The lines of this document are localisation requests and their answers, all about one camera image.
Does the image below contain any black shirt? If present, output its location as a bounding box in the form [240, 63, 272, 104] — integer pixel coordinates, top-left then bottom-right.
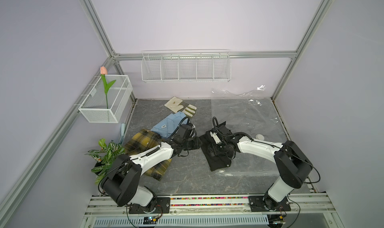
[199, 131, 232, 172]

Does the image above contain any clear plastic vacuum bag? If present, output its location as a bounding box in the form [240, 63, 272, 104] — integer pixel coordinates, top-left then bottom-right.
[211, 89, 288, 178]

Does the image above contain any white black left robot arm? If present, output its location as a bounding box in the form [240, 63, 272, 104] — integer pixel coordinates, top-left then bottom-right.
[100, 122, 200, 214]

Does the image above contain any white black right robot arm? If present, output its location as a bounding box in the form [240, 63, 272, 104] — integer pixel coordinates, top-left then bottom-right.
[201, 117, 314, 212]

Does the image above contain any light blue folded shirt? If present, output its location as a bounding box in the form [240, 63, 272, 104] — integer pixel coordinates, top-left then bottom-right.
[151, 112, 186, 138]

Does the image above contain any white vacuum bag valve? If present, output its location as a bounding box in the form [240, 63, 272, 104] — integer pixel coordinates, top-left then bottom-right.
[256, 134, 265, 140]

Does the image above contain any yellow plaid shirt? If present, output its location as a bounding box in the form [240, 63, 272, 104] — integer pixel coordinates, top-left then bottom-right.
[124, 129, 172, 181]

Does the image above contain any cream green work glove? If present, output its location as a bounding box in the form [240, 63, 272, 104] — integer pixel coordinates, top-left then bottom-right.
[164, 97, 197, 117]

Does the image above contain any green potted plant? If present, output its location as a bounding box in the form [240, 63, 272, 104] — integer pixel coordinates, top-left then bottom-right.
[86, 138, 125, 185]

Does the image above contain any pink artificial tulip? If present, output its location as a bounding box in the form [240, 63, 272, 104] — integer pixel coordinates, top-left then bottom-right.
[100, 66, 116, 109]

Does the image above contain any white wire wall shelf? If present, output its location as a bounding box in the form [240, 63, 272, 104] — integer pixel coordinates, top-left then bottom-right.
[141, 49, 232, 82]

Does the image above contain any white wire side basket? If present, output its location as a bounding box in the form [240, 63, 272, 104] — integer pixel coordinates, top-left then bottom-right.
[78, 75, 133, 123]

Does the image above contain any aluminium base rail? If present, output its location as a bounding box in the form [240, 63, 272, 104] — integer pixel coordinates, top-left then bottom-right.
[83, 192, 337, 218]

